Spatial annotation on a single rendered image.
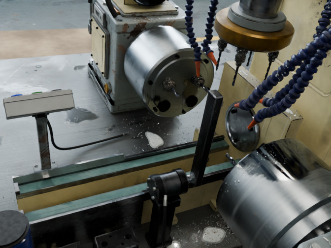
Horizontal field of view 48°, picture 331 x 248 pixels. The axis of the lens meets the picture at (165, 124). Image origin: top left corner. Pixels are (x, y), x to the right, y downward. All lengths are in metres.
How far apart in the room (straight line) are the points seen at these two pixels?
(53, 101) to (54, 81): 0.60
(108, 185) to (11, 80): 0.75
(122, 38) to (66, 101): 0.35
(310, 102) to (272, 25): 0.29
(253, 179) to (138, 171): 0.39
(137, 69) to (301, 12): 0.48
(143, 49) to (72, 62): 0.65
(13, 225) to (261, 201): 0.44
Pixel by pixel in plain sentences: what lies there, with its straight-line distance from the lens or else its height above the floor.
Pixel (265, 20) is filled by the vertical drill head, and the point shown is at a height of 1.36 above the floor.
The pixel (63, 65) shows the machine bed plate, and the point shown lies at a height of 0.80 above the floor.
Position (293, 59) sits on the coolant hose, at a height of 1.36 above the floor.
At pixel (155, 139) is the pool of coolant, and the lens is 1.30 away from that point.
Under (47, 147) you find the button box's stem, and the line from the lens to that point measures 1.10.
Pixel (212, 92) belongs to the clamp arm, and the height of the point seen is 1.25.
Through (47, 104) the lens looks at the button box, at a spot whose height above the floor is 1.06.
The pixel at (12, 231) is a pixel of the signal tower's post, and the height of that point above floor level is 1.22.
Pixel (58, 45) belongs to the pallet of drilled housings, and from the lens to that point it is 3.39.
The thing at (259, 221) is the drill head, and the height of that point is 1.09.
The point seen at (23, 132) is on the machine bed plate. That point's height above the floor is 0.80.
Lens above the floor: 1.63
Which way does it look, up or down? 37 degrees down
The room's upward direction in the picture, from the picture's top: 8 degrees clockwise
